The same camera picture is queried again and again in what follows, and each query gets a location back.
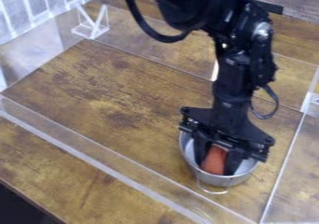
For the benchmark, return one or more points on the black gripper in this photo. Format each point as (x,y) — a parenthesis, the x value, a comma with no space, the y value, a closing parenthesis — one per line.
(224,125)

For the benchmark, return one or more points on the red plush mushroom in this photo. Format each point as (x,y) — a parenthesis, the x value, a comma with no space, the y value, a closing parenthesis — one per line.
(213,161)

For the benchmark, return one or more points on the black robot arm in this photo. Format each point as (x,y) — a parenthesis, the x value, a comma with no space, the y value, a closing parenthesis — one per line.
(239,25)

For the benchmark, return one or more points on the silver metal pot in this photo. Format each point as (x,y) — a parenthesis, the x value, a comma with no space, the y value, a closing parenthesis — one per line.
(220,181)

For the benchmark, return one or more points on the black bar in background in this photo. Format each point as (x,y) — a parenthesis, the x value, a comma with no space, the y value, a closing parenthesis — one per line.
(271,7)

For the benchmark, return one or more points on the clear acrylic enclosure wall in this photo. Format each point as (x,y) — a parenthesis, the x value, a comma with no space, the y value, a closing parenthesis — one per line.
(148,182)

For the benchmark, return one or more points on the clear acrylic triangle bracket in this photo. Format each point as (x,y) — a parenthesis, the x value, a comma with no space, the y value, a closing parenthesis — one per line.
(88,28)

